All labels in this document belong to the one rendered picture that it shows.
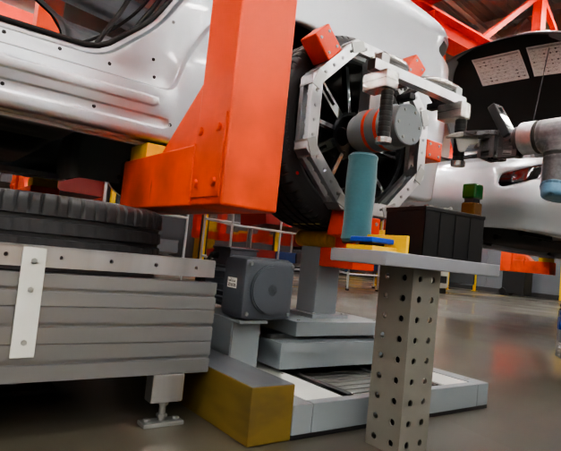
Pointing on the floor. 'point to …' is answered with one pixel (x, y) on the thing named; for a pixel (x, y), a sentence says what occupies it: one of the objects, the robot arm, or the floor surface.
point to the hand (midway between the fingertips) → (460, 140)
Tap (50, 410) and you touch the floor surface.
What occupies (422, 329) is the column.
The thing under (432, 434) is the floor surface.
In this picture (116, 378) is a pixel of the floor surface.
